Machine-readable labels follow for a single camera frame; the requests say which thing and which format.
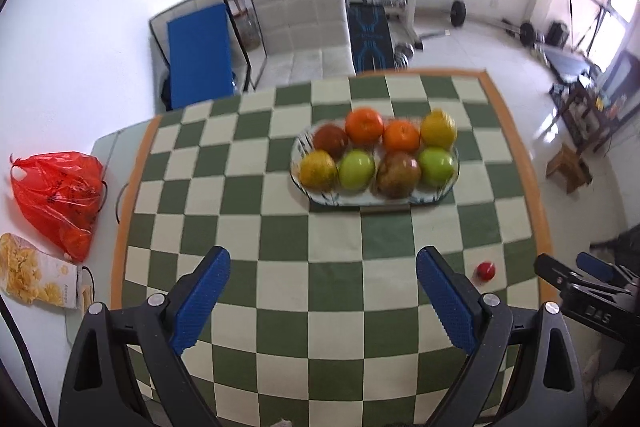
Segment small red cherry tomato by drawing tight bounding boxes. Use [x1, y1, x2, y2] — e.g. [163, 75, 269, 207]
[475, 261, 496, 282]

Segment small green apple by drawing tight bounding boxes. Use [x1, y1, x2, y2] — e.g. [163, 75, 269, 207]
[418, 147, 457, 187]

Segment small yellow lemon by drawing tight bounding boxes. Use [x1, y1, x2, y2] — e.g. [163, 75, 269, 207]
[420, 108, 458, 150]

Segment orange tangerine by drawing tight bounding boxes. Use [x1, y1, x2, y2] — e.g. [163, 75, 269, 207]
[382, 119, 421, 154]
[345, 107, 384, 148]

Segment large yellow pear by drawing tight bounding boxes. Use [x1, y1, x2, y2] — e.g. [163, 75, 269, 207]
[298, 150, 337, 192]

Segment small wooden stool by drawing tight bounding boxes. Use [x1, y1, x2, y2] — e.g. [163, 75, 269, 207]
[546, 143, 592, 194]

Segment yellow snack box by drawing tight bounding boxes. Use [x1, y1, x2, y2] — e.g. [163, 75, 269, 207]
[0, 233, 93, 311]

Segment dark wooden side table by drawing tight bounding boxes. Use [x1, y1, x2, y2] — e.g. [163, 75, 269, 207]
[549, 78, 606, 152]

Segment dark wooden chair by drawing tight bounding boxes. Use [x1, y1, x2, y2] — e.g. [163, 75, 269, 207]
[593, 51, 639, 153]

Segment red plastic bag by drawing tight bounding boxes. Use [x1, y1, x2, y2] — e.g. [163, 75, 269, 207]
[10, 152, 104, 263]

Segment brown russet apple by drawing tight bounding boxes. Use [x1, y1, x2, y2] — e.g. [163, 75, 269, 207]
[375, 150, 422, 199]

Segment green checkered tablecloth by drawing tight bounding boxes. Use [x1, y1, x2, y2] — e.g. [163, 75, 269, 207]
[112, 69, 551, 426]

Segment orange tangerine on plate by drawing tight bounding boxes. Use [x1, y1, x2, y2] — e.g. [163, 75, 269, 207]
[382, 119, 421, 154]

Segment large green apple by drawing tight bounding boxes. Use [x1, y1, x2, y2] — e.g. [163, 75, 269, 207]
[338, 148, 375, 192]

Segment floor barbell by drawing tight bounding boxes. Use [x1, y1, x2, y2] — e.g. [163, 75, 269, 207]
[449, 0, 537, 48]

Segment dark red round fruit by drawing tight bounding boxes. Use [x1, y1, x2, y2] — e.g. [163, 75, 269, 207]
[312, 124, 349, 160]

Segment floral oval ceramic plate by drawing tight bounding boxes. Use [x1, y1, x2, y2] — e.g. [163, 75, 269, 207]
[290, 118, 460, 207]

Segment black blue exercise bench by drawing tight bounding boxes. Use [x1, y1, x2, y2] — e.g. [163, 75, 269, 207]
[347, 3, 395, 74]

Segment white padded chair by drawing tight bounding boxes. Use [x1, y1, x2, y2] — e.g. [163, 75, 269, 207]
[250, 0, 355, 90]

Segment black cable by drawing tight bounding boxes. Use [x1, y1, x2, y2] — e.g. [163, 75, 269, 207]
[0, 296, 54, 427]

